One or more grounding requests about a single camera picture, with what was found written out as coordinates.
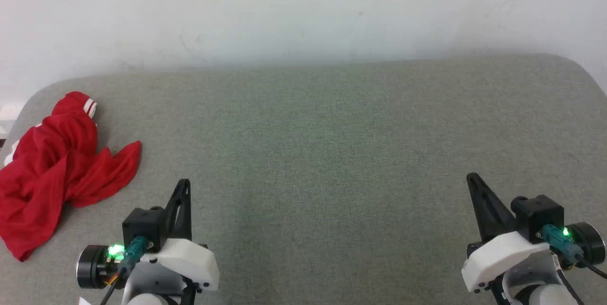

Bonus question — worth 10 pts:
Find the black round right gripper motor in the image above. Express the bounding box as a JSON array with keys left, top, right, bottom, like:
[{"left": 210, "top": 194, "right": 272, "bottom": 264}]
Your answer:
[{"left": 564, "top": 222, "right": 606, "bottom": 268}]

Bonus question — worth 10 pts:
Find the right cable with green plug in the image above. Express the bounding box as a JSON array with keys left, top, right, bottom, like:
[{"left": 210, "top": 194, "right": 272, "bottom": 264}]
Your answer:
[{"left": 537, "top": 223, "right": 607, "bottom": 279}]

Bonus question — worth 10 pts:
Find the left cable with green plug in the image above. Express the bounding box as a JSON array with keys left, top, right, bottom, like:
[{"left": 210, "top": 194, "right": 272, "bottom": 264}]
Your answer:
[{"left": 100, "top": 236, "right": 148, "bottom": 305}]

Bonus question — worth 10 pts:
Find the cable with green plug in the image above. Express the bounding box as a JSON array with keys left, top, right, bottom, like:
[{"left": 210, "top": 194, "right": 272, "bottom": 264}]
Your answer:
[
  {"left": 537, "top": 223, "right": 607, "bottom": 279},
  {"left": 100, "top": 236, "right": 148, "bottom": 305}
]

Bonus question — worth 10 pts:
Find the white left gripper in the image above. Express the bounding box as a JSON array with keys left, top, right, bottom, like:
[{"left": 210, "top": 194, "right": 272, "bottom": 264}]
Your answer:
[{"left": 141, "top": 179, "right": 221, "bottom": 294}]

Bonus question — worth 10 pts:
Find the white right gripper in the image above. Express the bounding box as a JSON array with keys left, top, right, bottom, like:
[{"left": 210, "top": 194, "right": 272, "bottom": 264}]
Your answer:
[{"left": 461, "top": 173, "right": 551, "bottom": 294}]

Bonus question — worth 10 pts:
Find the black round left gripper motor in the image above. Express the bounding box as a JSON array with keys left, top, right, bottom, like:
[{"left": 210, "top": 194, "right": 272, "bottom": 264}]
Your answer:
[{"left": 77, "top": 245, "right": 125, "bottom": 290}]

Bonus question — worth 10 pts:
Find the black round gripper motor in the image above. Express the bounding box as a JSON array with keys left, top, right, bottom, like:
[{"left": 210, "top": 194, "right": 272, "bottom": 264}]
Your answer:
[
  {"left": 564, "top": 222, "right": 606, "bottom": 268},
  {"left": 77, "top": 245, "right": 125, "bottom": 290}
]

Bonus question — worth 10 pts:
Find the red garment with white stripes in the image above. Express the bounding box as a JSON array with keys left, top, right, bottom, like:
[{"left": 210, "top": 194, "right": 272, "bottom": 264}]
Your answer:
[{"left": 0, "top": 91, "right": 142, "bottom": 262}]

